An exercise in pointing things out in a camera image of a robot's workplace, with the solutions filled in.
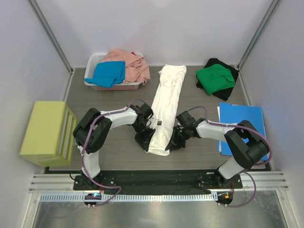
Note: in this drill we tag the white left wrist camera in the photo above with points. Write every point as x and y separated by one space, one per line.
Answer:
155 123

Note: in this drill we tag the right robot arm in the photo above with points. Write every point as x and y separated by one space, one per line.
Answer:
246 144

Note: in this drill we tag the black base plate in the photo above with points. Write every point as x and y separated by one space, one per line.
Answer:
144 181

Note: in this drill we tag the white plastic laundry basket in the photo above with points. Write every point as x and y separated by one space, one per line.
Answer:
90 69

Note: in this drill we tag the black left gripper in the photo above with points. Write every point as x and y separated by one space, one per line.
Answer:
144 141

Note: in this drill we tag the white slotted cable duct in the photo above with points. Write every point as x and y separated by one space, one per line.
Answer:
93 197

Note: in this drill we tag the yellow-green foam block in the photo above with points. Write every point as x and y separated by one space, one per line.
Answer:
48 139

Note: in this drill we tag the aluminium frame post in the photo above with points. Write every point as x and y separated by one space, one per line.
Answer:
274 4
46 27

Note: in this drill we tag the left aluminium frame post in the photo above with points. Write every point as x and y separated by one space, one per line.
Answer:
46 27

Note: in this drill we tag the blue t-shirt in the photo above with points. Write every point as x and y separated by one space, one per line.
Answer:
107 74

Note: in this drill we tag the black t-shirt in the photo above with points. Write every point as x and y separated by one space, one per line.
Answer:
225 93

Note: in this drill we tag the pink t-shirt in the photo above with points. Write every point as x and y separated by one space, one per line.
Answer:
136 68

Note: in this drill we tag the green t-shirt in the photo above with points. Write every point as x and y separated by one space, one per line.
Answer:
215 78

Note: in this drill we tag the white printed t-shirt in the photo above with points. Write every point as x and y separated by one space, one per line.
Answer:
164 106

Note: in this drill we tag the right aluminium frame post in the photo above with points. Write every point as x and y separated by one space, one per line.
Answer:
274 4

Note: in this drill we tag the aluminium rail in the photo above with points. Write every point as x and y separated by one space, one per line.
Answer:
265 180

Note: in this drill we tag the blue folder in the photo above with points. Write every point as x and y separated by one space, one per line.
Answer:
234 114

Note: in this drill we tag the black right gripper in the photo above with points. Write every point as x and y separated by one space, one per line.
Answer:
175 140

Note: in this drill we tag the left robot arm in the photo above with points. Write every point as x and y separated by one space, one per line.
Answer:
91 132

